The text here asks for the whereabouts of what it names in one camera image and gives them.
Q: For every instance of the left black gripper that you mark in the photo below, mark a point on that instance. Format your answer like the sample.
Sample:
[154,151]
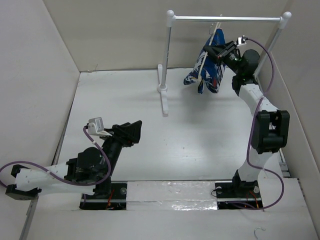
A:
[128,134]

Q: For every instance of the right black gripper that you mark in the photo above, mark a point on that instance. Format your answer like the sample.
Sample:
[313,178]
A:
[213,50]

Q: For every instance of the blue white patterned trousers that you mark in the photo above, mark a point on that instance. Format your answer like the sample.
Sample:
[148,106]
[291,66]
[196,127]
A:
[206,73]

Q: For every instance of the beige plastic hanger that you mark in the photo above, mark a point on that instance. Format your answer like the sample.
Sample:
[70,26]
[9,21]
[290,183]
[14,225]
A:
[216,37]

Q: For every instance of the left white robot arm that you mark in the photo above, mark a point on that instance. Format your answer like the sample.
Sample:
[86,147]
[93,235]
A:
[89,173]

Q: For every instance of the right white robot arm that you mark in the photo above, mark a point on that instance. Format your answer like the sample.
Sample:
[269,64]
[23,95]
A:
[270,125]

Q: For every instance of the white clothes rack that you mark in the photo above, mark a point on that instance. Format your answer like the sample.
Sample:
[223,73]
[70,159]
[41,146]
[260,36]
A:
[186,42]

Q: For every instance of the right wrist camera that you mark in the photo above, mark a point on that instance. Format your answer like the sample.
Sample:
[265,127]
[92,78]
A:
[241,41]

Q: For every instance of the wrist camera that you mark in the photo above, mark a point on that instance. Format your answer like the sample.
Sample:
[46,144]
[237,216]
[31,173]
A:
[96,128]
[241,41]

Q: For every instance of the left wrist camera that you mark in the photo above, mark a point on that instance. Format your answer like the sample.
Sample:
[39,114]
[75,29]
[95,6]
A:
[96,128]

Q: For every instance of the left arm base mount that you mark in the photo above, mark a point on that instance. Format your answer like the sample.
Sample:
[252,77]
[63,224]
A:
[115,201]

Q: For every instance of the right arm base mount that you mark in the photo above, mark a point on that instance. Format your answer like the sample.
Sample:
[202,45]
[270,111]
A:
[230,197]

